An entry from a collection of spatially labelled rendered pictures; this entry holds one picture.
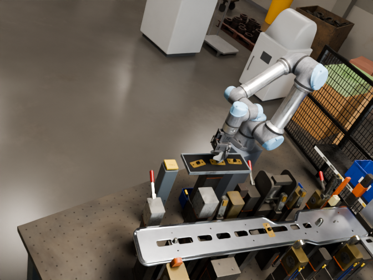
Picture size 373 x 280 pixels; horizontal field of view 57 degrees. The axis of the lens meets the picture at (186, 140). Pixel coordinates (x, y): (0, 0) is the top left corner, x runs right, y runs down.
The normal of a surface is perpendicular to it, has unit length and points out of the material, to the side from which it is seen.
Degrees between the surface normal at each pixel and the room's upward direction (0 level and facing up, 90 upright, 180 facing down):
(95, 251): 0
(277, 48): 90
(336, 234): 0
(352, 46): 90
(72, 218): 0
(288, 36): 72
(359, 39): 90
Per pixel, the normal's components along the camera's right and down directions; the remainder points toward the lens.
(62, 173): 0.29, -0.75
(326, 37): -0.63, 0.31
